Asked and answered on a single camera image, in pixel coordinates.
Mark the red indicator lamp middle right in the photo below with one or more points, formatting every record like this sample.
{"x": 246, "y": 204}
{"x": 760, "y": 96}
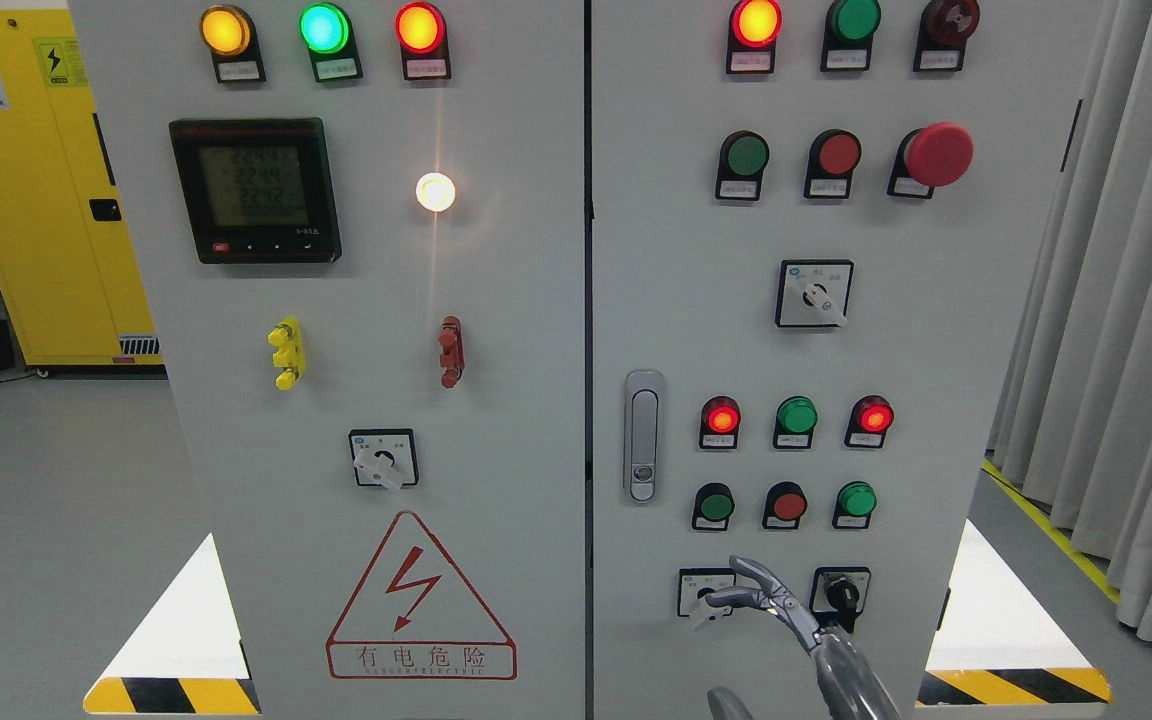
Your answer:
{"x": 869, "y": 421}

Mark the dark red buzzer top right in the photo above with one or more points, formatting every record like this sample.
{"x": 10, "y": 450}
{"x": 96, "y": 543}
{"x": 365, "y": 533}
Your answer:
{"x": 943, "y": 30}

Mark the upper right rotary selector switch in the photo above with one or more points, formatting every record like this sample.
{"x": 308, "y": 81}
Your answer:
{"x": 813, "y": 294}

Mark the green indicator lamp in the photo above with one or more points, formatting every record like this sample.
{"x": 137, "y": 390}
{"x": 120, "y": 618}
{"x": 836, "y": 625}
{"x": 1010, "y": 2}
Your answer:
{"x": 795, "y": 423}
{"x": 327, "y": 32}

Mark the red terminal connector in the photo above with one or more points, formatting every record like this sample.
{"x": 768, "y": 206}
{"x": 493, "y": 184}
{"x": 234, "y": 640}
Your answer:
{"x": 452, "y": 353}

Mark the black key selector switch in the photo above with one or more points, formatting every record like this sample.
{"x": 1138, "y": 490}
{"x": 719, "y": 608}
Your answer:
{"x": 839, "y": 594}

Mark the yellow black striped foot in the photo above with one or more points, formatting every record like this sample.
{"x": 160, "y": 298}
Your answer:
{"x": 1015, "y": 687}
{"x": 154, "y": 695}

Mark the red lit lamp top right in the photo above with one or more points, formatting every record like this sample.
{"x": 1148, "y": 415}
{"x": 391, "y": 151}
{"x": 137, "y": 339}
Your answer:
{"x": 753, "y": 29}

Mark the red push button upper row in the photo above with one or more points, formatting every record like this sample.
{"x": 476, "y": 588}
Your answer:
{"x": 833, "y": 157}

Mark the red indicator lamp top left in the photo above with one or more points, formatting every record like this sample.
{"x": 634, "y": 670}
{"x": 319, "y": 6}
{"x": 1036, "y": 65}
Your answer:
{"x": 423, "y": 42}

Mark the yellow terminal connector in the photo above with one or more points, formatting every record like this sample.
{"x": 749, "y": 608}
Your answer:
{"x": 289, "y": 352}

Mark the silver door lock handle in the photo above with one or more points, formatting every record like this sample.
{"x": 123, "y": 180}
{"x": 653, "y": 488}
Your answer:
{"x": 642, "y": 393}

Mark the green start push button lower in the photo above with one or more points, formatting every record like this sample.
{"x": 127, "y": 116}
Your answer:
{"x": 712, "y": 508}

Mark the green indicator lamp top left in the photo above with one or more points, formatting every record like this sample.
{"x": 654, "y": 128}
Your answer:
{"x": 327, "y": 32}

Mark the yellow indicator lamp top left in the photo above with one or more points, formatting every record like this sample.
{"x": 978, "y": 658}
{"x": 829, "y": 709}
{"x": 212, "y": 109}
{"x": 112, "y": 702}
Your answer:
{"x": 232, "y": 40}

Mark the red mushroom emergency stop button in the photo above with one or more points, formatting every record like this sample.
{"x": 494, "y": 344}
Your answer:
{"x": 928, "y": 158}

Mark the lower left rotary selector switch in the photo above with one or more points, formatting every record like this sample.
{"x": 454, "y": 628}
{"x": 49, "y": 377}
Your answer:
{"x": 694, "y": 584}

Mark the right yellow black striped foot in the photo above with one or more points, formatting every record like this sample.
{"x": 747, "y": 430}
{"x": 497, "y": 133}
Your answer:
{"x": 1015, "y": 687}

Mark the white lit indicator lamp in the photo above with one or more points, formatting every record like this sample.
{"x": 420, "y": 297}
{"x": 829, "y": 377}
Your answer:
{"x": 435, "y": 192}

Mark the grey electrical control cabinet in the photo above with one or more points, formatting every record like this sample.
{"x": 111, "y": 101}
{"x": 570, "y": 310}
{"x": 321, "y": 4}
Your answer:
{"x": 586, "y": 243}

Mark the red indicator lamp middle left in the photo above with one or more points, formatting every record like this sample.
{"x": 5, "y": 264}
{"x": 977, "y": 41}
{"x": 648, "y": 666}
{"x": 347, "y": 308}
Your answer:
{"x": 720, "y": 420}

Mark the red electrical hazard warning sticker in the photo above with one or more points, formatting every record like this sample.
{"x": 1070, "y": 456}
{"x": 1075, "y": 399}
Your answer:
{"x": 414, "y": 615}

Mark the yellow safety storage cabinet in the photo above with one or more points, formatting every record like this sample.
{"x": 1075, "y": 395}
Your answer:
{"x": 70, "y": 283}

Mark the green lamp top right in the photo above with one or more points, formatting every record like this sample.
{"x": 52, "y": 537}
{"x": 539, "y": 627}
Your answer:
{"x": 848, "y": 35}

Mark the black digital power meter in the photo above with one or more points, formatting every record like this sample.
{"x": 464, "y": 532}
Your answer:
{"x": 257, "y": 190}

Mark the left door rotary selector switch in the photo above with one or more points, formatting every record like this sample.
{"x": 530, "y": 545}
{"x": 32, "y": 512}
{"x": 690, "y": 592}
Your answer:
{"x": 384, "y": 458}

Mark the red push button lower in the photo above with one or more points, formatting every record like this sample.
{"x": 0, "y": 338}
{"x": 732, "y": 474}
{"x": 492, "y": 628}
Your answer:
{"x": 784, "y": 507}

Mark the grey curtain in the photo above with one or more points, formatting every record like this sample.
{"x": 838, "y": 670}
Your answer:
{"x": 1074, "y": 427}

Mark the green indicator lamp middle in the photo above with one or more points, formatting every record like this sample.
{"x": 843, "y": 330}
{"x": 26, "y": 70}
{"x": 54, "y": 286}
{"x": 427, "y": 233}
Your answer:
{"x": 795, "y": 423}

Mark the left yellow black striped foot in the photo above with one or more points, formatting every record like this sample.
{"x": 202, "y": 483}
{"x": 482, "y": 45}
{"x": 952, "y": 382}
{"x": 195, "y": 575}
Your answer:
{"x": 154, "y": 695}

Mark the green lamp lower right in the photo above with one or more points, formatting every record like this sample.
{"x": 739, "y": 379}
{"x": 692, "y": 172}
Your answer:
{"x": 854, "y": 506}

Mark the green push button upper row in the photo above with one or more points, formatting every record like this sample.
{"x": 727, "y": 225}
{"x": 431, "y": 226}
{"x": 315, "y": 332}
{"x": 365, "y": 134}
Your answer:
{"x": 742, "y": 159}

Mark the red indicator lamp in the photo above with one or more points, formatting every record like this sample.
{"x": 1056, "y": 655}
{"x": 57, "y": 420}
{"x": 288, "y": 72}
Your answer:
{"x": 423, "y": 42}
{"x": 720, "y": 420}
{"x": 869, "y": 421}

